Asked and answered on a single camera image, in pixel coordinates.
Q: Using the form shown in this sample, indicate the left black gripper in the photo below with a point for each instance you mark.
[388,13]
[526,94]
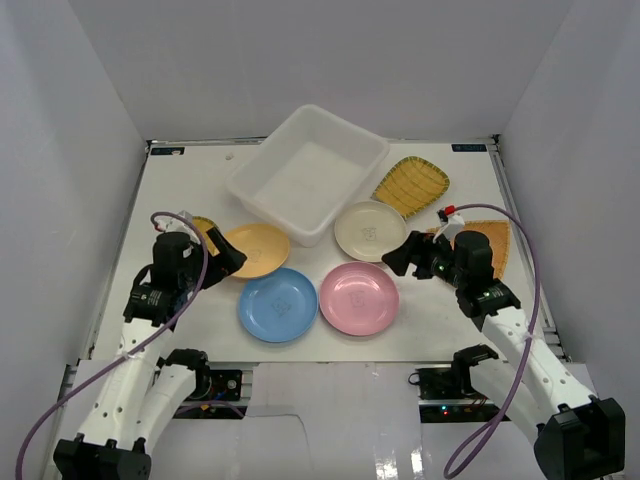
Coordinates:
[212,258]

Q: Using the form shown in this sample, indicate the yellow woven plate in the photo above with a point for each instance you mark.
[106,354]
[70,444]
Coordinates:
[204,224]

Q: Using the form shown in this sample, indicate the orange woven fan plate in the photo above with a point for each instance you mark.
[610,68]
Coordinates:
[498,233]

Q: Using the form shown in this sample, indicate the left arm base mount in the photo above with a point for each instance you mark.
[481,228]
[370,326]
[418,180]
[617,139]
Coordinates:
[225,398]

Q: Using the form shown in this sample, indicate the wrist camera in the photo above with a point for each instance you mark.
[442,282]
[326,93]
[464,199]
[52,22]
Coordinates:
[451,223]
[180,222]

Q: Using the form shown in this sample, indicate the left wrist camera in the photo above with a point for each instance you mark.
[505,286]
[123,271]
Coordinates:
[180,222]

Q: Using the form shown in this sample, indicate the yellow green-rimmed bamboo plate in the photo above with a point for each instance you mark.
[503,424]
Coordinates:
[412,185]

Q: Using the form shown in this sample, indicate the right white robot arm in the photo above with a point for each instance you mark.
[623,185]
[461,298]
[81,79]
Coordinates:
[574,434]

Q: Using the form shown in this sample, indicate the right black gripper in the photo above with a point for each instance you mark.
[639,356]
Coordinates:
[415,250]

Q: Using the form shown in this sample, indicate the white plastic bin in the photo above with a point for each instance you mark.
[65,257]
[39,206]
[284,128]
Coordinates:
[304,173]

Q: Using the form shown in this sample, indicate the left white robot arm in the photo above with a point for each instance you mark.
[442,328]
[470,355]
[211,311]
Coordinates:
[143,391]

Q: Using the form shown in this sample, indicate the orange round plate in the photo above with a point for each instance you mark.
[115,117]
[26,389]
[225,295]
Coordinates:
[265,246]

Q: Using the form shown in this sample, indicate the pink round plate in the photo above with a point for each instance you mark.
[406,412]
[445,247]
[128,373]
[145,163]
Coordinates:
[359,299]

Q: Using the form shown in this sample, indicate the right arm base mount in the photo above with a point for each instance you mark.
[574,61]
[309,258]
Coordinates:
[441,401]

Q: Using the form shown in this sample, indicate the blue round plate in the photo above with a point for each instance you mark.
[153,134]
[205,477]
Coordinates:
[280,307]

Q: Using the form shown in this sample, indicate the cream round plate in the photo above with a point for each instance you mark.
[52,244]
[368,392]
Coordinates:
[367,230]

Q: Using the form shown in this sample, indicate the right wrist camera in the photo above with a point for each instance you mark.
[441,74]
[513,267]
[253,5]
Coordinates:
[451,223]

